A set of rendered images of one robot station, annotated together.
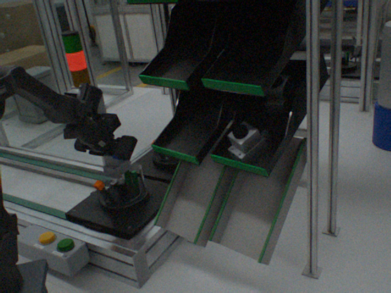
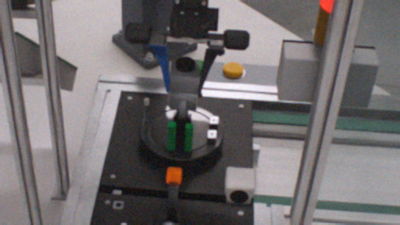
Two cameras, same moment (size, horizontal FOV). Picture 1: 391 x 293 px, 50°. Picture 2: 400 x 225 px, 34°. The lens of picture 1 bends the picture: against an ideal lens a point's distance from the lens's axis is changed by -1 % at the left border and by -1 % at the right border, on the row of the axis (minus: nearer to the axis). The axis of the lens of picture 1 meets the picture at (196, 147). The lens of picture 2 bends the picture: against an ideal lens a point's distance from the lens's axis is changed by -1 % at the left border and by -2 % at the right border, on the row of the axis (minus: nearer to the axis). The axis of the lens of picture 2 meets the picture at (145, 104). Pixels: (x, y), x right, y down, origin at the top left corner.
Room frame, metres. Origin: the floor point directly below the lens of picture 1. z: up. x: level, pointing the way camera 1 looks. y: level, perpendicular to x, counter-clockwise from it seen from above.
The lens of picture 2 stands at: (1.72, -0.21, 1.71)
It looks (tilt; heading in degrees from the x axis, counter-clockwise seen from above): 39 degrees down; 152
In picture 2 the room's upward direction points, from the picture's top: straight up
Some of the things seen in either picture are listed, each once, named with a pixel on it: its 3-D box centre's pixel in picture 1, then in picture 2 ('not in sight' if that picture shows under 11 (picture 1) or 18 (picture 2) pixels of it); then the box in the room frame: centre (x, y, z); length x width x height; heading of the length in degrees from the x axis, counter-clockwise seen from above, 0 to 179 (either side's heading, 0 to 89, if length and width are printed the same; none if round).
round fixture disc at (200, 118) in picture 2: (124, 196); (181, 134); (1.02, 0.22, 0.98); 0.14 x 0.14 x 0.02
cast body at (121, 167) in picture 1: (118, 159); (183, 83); (1.03, 0.22, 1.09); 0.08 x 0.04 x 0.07; 146
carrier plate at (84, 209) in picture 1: (125, 202); (180, 143); (1.02, 0.22, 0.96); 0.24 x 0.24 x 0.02; 56
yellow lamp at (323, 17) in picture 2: (80, 76); (337, 23); (1.22, 0.31, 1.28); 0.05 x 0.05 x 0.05
